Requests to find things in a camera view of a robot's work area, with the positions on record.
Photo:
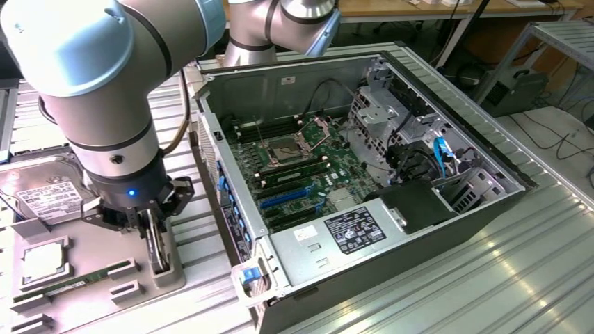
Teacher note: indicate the silver CPU chip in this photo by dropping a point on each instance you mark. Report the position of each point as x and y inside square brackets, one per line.
[44, 261]

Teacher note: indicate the silver perforated drive cage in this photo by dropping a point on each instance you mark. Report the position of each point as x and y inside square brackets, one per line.
[371, 115]

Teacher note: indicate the wooden desk white frame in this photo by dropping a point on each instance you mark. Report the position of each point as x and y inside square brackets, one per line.
[418, 8]

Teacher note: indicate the open black PC case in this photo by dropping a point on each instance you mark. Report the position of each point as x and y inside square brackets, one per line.
[371, 295]

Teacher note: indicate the blue case latch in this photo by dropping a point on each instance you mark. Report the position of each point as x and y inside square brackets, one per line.
[250, 273]

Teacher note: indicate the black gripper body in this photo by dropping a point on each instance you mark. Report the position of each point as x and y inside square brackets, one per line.
[130, 193]

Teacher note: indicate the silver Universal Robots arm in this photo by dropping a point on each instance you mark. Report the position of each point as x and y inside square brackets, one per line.
[92, 52]

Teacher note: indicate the open socket cover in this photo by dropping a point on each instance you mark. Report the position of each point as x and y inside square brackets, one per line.
[321, 134]

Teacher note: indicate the green graphics card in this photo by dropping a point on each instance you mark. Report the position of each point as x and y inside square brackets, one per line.
[158, 243]

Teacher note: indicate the blue expansion slot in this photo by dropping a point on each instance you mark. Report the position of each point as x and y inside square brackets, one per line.
[285, 196]

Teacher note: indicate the black plastic air shroud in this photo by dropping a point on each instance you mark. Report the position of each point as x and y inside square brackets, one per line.
[413, 205]

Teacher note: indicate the green motherboard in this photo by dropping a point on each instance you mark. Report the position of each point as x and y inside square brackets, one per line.
[346, 163]

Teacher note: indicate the green RAM stick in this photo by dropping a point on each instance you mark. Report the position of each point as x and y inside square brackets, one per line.
[92, 276]

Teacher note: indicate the silver disk bay bracket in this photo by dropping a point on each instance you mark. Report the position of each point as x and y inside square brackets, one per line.
[469, 195]

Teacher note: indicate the grey metal frame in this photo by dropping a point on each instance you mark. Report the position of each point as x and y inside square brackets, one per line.
[7, 115]

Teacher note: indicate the black box machine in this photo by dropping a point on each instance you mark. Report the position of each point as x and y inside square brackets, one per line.
[516, 94]

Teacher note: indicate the grey parts rack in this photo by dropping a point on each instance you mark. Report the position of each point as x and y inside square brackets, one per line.
[92, 250]

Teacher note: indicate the silver hard disk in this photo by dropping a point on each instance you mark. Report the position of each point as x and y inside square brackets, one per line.
[42, 202]

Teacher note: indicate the thin metal locking lever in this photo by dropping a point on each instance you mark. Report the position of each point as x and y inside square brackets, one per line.
[259, 128]

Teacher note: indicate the grey power supply unit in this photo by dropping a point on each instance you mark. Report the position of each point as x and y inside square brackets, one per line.
[325, 257]

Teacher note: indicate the installed black RAM stick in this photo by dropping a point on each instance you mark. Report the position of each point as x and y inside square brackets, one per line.
[297, 174]

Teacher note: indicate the CPU socket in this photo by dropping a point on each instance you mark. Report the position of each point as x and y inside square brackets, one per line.
[285, 153]

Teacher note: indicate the black expansion slot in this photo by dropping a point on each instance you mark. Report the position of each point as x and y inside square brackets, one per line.
[293, 219]

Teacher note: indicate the silver chipset heatsink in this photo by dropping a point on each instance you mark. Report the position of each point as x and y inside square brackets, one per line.
[345, 200]

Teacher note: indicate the metal slat side table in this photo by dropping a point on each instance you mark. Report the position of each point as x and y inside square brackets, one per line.
[566, 35]

